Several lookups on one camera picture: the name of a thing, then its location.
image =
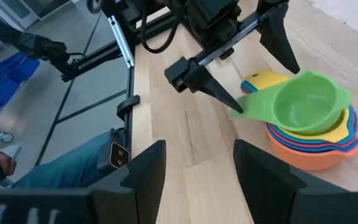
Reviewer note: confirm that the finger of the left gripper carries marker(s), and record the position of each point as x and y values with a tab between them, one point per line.
278	37
210	82

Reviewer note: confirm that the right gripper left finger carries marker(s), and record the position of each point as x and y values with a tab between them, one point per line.
149	186

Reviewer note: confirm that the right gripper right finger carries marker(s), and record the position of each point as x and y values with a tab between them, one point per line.
266	186

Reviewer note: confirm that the light blue measuring cup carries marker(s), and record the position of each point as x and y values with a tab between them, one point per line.
248	86

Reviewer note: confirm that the yellow measuring cup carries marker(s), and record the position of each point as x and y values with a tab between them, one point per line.
266	79

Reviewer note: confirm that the orange measuring cup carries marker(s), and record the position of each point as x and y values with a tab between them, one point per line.
306	160

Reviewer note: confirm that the red measuring cup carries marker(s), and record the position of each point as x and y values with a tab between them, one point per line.
322	145

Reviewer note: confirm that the green measuring cup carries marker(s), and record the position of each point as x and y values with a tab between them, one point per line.
306	105

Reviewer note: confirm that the royal blue measuring cup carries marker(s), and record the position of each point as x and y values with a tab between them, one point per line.
337	149

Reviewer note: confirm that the person's leg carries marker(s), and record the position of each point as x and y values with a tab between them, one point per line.
73	165

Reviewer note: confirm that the black table clamp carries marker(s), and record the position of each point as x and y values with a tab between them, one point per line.
127	104

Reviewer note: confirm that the caster wheel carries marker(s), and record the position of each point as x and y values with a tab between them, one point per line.
5	137

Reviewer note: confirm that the blue storage bins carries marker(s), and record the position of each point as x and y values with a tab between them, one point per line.
8	81

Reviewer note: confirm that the black table-level camera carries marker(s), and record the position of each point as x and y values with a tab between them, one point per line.
113	154

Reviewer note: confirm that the silver aluminium rail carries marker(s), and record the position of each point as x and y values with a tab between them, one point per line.
121	40

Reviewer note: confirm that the black metal table frame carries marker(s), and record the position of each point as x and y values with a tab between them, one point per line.
92	59

